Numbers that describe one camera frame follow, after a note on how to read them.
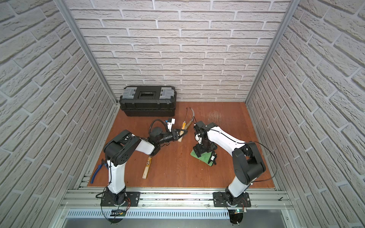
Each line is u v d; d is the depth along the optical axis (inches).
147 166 32.9
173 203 28.6
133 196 29.2
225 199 26.7
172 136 31.8
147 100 38.6
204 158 32.9
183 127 34.1
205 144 28.6
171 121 33.6
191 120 42.0
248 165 17.9
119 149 21.5
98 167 32.7
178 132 32.3
